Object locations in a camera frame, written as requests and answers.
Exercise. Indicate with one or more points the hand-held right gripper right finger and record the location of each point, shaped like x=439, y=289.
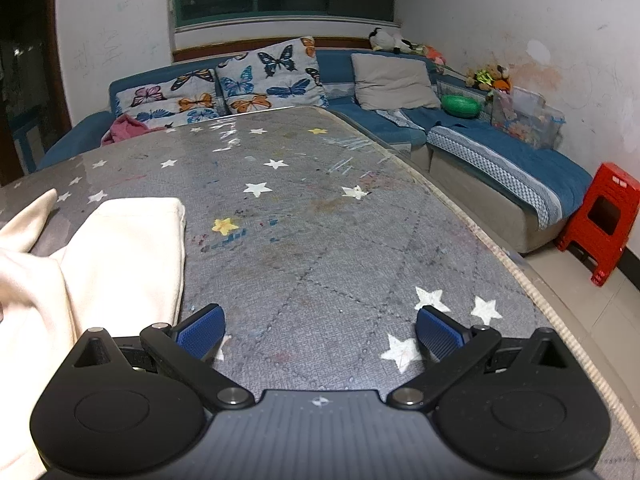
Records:
x=440, y=332

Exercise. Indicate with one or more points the blue patterned sofa blanket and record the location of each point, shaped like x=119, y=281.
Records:
x=500, y=160

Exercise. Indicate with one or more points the pink cloth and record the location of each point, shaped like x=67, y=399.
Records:
x=125, y=130

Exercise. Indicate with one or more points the grey star-print tablecloth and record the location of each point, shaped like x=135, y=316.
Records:
x=310, y=220

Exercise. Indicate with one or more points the cream sweatshirt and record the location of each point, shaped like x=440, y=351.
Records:
x=125, y=260

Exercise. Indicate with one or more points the wide butterfly print pillow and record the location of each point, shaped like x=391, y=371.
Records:
x=165, y=95

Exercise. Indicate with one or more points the pink plush toy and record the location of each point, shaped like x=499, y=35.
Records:
x=435, y=55

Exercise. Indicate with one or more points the blue sectional sofa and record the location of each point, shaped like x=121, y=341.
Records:
x=330, y=62

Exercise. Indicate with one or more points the brown plush toy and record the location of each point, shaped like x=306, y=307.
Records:
x=487, y=77

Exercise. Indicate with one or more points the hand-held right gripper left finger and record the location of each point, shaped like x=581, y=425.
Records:
x=200, y=332

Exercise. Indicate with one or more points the red plastic stool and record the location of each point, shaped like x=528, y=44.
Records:
x=610, y=185

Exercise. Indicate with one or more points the green round cushion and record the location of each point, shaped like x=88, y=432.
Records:
x=460, y=105

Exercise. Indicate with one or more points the dark wooden door frame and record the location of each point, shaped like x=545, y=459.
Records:
x=56, y=70

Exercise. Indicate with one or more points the clear plastic storage box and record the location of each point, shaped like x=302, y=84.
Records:
x=525, y=120

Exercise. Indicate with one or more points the black and white plush toy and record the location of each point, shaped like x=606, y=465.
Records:
x=385, y=39

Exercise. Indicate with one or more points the plain grey pillow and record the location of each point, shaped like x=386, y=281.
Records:
x=390, y=80

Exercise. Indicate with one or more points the square butterfly print pillow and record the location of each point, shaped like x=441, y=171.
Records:
x=270, y=75

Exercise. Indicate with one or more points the small blue table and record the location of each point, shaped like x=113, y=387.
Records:
x=22, y=132

